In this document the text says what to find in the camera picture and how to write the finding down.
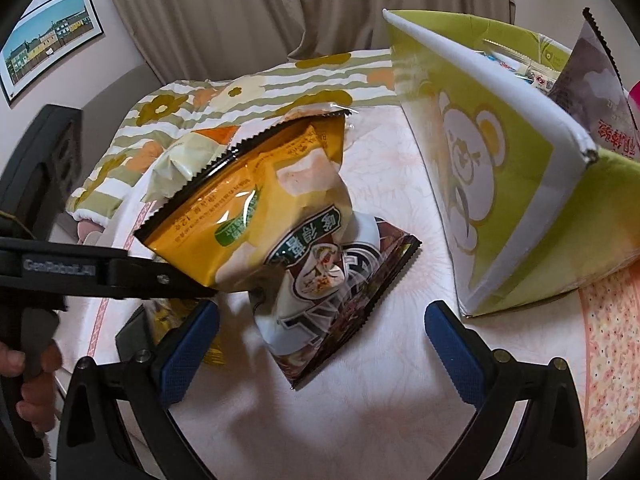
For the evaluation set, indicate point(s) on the yellow snack bag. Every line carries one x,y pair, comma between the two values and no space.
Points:
240,220

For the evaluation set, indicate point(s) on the white red snack wrapper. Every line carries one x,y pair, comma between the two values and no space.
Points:
525,67

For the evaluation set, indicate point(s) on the pink pillow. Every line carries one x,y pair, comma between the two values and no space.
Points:
87,230

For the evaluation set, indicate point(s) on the gold snack wrapper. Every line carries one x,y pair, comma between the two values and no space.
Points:
162,317

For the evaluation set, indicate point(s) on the green cardboard box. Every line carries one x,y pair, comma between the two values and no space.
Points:
500,210

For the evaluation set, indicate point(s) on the brown pink snack bag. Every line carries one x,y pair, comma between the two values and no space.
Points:
595,90

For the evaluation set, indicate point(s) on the dark green sachet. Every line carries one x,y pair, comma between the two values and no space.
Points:
132,335

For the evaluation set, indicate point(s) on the orange floral cloth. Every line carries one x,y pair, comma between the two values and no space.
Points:
612,360

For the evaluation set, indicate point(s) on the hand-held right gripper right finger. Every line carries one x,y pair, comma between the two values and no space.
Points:
452,355

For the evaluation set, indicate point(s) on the white patterned table cloth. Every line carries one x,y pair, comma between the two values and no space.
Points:
400,385

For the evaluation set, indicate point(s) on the person's left hand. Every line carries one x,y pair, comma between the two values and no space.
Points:
42,390

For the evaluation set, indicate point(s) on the floral striped blanket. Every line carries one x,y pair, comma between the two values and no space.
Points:
165,110

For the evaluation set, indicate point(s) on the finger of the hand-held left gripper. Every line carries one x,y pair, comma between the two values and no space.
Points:
165,280

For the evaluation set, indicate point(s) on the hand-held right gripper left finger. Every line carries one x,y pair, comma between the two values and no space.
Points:
187,355

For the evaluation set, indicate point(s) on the framed wall poster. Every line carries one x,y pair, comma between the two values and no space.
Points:
45,45

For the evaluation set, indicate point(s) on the pale green snack bag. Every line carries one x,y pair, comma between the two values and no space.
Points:
185,165

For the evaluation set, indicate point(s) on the brown and white snack bag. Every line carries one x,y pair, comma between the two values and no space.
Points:
325,310

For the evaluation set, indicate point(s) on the beige curtain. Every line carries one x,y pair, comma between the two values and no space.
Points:
250,10

